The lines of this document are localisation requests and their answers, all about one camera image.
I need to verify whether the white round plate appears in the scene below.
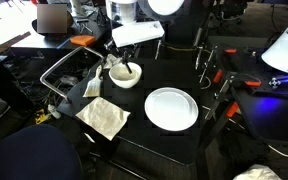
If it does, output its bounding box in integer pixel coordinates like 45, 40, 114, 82
144, 87, 199, 131

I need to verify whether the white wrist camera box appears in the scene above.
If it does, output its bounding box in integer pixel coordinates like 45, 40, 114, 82
112, 21, 164, 47

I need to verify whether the white ceramic bowl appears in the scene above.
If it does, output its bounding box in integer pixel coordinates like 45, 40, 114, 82
109, 62, 142, 89

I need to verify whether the white bristle paint brush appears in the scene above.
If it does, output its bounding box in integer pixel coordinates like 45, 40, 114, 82
83, 65, 102, 97

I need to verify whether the small crumpled paper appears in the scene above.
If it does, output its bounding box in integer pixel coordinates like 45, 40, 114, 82
103, 54, 122, 69

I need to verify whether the dark blue chair seat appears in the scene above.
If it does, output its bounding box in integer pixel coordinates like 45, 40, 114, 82
0, 125, 82, 180

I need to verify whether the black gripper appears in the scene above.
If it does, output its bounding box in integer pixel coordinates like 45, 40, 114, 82
104, 39, 134, 59

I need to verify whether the dark grey pen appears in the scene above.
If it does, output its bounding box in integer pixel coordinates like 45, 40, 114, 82
122, 51, 132, 74

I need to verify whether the crumpled beige paper napkin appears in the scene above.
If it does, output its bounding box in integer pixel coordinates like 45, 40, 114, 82
76, 97, 130, 141

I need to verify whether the black perforated breadboard plate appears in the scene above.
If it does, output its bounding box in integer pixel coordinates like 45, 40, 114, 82
216, 48, 288, 144

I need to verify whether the silver chair armrest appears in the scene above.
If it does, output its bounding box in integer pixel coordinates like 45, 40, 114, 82
39, 46, 104, 103

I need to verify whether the orange sponge block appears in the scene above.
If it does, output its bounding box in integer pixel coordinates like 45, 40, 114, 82
70, 35, 96, 46

